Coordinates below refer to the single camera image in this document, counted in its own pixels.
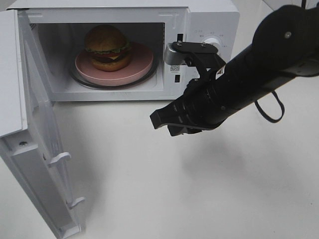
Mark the white upper power knob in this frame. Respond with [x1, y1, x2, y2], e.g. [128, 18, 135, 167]
[203, 36, 221, 54]

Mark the white microwave oven body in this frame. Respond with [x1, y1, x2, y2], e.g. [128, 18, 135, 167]
[7, 0, 239, 102]

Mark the pink round plate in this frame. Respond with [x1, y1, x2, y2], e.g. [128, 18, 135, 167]
[75, 42, 155, 87]

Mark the burger with lettuce and tomato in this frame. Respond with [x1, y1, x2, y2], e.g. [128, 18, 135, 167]
[84, 24, 132, 72]

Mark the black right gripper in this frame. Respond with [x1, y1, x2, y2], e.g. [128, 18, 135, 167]
[150, 56, 239, 136]

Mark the white microwave door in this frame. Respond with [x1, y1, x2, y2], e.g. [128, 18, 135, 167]
[0, 9, 85, 239]

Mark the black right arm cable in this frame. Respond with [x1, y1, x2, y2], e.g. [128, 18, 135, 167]
[254, 0, 315, 123]

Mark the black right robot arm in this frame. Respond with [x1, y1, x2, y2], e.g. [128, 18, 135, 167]
[150, 5, 319, 136]

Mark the glass microwave turntable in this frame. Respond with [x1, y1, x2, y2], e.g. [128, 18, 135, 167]
[69, 52, 158, 89]

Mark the white warning label sticker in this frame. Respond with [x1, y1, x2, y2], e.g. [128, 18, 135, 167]
[168, 44, 184, 73]

